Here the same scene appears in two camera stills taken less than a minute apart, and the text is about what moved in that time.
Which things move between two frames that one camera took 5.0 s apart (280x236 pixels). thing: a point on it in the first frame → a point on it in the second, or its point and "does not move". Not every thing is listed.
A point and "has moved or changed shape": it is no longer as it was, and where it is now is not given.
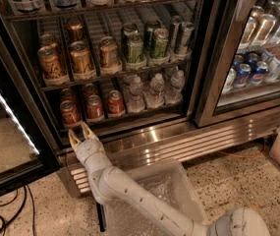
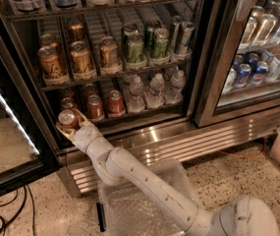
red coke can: [89, 89] does not move
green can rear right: [150, 27] does not move
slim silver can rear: [176, 29] does not move
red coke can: [70, 113] has moved or changed shape
